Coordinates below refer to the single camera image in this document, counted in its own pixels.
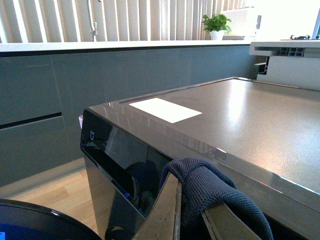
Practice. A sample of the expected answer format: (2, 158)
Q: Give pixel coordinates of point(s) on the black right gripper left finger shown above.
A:
(164, 220)

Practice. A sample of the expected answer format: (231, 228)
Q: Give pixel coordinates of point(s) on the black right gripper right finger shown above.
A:
(222, 224)

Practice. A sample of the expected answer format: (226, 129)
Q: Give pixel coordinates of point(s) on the dark navy knitted garment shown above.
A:
(203, 185)

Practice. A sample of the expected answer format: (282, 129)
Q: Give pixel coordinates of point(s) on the dark grey washing machine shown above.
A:
(265, 137)

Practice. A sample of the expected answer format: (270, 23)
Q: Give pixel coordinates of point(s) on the washing machine door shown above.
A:
(27, 221)

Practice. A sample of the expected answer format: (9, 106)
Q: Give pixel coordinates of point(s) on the white label on washer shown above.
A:
(165, 110)

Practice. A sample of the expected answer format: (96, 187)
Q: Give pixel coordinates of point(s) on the white counter unit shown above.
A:
(294, 63)

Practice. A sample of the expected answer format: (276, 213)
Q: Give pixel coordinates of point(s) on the grey kitchen cabinet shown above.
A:
(43, 93)

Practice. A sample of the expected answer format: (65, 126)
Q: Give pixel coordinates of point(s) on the green potted plant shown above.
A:
(216, 26)

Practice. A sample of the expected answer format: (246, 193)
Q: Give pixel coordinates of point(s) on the gas stove burner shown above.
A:
(299, 38)

